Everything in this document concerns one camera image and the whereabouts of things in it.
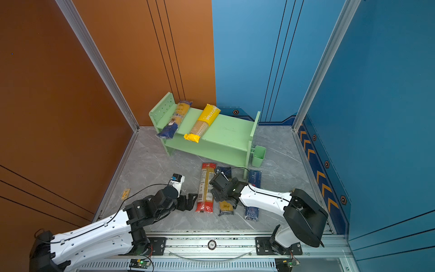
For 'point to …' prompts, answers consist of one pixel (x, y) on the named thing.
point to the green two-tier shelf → (227, 139)
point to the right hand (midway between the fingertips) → (222, 188)
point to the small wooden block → (126, 194)
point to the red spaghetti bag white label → (205, 200)
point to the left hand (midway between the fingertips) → (191, 193)
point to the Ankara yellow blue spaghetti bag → (226, 208)
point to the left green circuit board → (139, 263)
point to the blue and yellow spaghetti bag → (172, 128)
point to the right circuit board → (285, 264)
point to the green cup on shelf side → (259, 155)
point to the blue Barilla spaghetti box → (254, 178)
